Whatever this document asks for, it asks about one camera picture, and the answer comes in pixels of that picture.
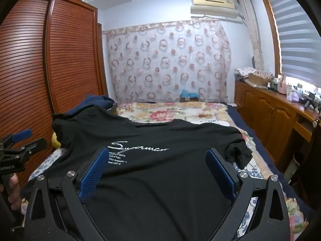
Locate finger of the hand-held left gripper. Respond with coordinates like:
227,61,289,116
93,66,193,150
0,129,33,150
14,138,48,155

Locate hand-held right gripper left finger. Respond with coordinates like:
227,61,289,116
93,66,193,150
24,147,111,241

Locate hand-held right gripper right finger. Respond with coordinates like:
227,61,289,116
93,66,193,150
205,148,289,241

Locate black printed t-shirt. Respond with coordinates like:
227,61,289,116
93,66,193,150
51,105,253,241

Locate person's left hand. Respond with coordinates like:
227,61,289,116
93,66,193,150
8,174,23,217

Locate yellow soft toy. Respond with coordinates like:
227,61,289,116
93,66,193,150
51,133,62,148

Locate navy folded cloth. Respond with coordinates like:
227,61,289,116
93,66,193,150
67,94,116,116

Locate white trash bin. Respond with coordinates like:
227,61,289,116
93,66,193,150
286,152,304,181

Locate wooden cabinet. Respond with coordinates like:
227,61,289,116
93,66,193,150
234,79,321,174

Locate floral blanket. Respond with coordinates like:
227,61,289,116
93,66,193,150
21,102,311,241

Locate wooden slatted wardrobe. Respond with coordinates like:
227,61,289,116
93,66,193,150
0,0,109,181

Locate open cardboard box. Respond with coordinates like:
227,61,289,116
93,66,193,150
248,72,274,86

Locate pink bag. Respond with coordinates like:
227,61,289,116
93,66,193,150
278,75,287,94

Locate black desk gadget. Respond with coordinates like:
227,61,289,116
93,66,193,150
302,93,318,111

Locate circle-patterned sheer curtain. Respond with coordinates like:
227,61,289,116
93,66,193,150
103,19,232,104

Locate beige side curtain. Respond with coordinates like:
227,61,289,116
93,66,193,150
237,0,265,72

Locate striped window blind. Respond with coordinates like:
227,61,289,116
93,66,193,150
264,0,321,86

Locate beige air conditioner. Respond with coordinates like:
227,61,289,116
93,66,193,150
190,0,240,19

